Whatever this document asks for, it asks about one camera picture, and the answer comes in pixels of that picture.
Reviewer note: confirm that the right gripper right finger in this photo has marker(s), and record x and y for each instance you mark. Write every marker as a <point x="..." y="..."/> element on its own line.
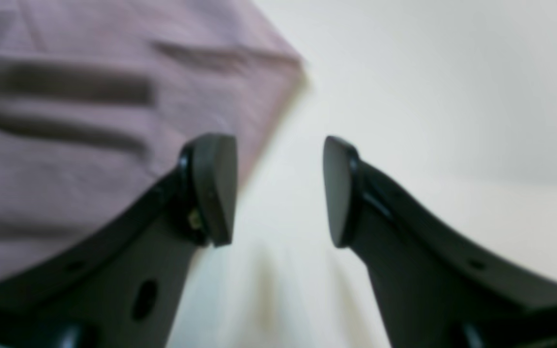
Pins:
<point x="434" y="288"/>

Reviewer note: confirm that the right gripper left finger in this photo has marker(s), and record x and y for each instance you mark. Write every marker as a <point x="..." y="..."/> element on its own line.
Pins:
<point x="121" y="287"/>

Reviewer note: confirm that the mauve t-shirt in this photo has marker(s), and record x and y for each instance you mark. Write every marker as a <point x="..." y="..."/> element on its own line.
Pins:
<point x="97" y="98"/>

